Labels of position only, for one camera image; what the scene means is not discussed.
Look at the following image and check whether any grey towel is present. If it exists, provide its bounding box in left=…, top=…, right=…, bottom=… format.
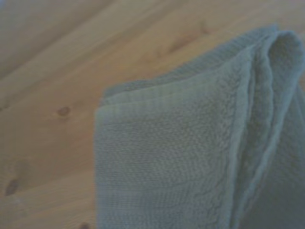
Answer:
left=94, top=22, right=305, bottom=229

